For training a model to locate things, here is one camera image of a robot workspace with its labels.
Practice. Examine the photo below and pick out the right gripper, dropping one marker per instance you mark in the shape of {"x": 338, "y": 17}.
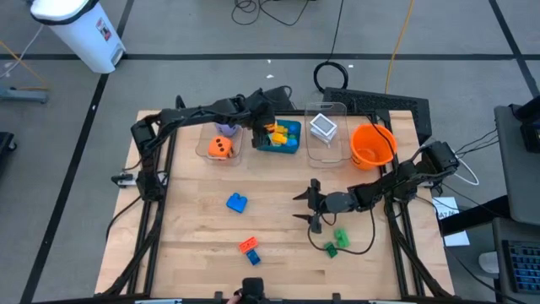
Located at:
{"x": 333, "y": 202}

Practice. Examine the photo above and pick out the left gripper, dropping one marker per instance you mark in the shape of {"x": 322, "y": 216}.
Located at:
{"x": 259, "y": 122}

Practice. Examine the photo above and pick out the purple foam dice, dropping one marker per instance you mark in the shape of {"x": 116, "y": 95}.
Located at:
{"x": 228, "y": 130}

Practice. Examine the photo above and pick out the orange foam dice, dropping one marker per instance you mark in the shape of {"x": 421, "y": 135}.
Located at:
{"x": 220, "y": 147}

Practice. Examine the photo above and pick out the green studded toy block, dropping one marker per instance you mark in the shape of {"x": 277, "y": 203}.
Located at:
{"x": 342, "y": 237}

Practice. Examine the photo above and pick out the dark green brick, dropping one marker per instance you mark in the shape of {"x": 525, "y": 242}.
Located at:
{"x": 331, "y": 250}

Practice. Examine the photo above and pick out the blue two-stud block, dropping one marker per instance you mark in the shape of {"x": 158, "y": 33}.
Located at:
{"x": 237, "y": 202}

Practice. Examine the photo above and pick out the orange long brick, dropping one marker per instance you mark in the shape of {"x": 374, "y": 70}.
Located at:
{"x": 248, "y": 244}

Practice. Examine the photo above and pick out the dark blue brick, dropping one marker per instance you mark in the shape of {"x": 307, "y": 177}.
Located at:
{"x": 253, "y": 256}

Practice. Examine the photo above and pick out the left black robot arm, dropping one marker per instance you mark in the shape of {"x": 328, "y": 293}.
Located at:
{"x": 198, "y": 112}

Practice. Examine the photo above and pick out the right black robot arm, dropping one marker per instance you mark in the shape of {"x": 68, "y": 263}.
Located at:
{"x": 405, "y": 177}

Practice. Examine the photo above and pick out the black flat panel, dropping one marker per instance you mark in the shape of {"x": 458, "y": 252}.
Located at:
{"x": 282, "y": 99}

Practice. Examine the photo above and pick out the teal plastic bin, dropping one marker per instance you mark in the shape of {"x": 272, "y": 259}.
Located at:
{"x": 278, "y": 150}

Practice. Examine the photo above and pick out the clear plastic container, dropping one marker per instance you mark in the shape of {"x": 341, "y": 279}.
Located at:
{"x": 206, "y": 143}
{"x": 333, "y": 154}

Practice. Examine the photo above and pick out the orange pumpkin bucket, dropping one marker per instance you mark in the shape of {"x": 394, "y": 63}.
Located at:
{"x": 371, "y": 148}

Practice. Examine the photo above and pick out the dark table clamp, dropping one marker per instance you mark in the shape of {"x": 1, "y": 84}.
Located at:
{"x": 218, "y": 296}
{"x": 336, "y": 296}

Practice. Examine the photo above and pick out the black handheld controller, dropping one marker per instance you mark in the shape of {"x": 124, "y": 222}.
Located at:
{"x": 253, "y": 289}

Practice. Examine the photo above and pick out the person's hand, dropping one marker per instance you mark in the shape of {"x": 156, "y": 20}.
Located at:
{"x": 233, "y": 300}

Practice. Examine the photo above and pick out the white paper sheet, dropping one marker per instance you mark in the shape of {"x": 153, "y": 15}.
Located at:
{"x": 457, "y": 238}
{"x": 446, "y": 207}

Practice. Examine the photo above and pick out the white computer mouse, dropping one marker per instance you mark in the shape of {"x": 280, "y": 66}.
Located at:
{"x": 489, "y": 262}

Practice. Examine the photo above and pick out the white trash bin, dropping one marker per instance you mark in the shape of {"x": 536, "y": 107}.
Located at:
{"x": 80, "y": 34}

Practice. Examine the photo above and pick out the dark grey desk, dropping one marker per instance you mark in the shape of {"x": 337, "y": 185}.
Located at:
{"x": 514, "y": 232}

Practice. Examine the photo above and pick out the computer keyboard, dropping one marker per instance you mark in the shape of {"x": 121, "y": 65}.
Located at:
{"x": 525, "y": 266}

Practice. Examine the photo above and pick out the grey floor stand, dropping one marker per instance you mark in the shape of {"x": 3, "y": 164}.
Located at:
{"x": 23, "y": 93}

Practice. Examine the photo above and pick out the black desk device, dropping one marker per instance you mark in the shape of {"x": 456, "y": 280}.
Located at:
{"x": 529, "y": 122}

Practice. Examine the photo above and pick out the black floor object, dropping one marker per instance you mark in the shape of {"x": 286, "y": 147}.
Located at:
{"x": 6, "y": 143}

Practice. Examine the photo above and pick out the black table frame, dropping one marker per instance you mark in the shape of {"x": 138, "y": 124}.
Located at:
{"x": 295, "y": 113}

